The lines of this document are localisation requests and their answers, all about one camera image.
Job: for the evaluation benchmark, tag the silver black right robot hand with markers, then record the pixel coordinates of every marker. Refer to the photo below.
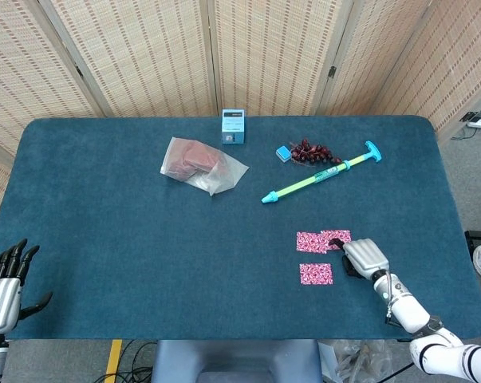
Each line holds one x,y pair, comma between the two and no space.
365,257

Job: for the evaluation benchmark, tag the red patterned cloth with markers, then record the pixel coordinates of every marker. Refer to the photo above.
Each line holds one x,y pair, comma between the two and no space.
340,234
310,242

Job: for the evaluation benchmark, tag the pink patterned card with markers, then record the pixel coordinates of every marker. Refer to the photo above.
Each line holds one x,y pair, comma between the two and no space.
316,274

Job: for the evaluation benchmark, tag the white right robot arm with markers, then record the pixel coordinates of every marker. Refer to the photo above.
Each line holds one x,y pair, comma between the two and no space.
411,315

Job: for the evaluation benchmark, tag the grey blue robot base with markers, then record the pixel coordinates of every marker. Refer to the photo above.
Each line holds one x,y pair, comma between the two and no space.
232,363

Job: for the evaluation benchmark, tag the green blue toy water pump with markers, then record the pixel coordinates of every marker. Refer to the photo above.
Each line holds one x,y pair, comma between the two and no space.
304,183

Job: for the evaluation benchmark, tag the clear crumpled plastic bag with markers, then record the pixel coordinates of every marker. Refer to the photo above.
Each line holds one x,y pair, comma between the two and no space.
356,359

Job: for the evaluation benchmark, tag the black box on floor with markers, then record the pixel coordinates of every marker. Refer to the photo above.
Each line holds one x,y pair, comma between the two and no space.
479,239

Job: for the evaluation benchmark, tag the dark red grape bunch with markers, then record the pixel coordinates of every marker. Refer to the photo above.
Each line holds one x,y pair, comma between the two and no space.
312,152

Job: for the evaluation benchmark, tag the yellow floor tape strip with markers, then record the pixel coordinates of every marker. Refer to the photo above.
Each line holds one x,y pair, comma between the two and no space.
113,361

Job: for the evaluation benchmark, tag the blue white eraser block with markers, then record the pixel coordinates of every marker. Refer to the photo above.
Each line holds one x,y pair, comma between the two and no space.
283,154

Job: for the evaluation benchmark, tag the translucent plastic bag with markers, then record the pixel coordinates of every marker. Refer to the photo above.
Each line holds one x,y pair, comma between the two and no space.
220,179

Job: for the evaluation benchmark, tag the blue table cloth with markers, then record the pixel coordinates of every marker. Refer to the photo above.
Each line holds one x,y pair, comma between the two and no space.
164,259

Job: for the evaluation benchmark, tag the small light blue carton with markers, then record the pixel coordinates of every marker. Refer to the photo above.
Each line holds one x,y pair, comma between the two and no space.
233,129

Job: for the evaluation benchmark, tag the dark screen hinge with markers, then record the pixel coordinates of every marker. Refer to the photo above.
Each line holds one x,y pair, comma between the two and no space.
332,72
79,72

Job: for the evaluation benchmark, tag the maroon blocks inside bag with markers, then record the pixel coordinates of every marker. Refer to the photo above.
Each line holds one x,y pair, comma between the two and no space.
196,157

